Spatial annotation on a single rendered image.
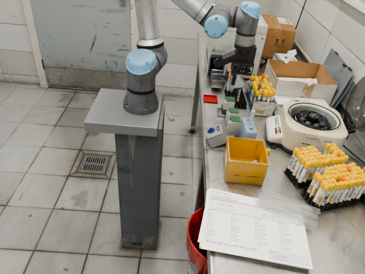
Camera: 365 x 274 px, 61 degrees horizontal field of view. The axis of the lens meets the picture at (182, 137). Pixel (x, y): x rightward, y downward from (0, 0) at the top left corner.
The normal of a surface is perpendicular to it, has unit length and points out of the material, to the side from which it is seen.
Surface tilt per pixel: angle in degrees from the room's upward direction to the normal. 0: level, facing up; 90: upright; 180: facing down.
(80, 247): 0
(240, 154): 90
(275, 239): 1
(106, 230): 0
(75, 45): 90
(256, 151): 90
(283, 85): 91
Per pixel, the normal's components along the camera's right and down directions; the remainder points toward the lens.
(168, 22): -0.02, 0.60
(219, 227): 0.07, -0.80
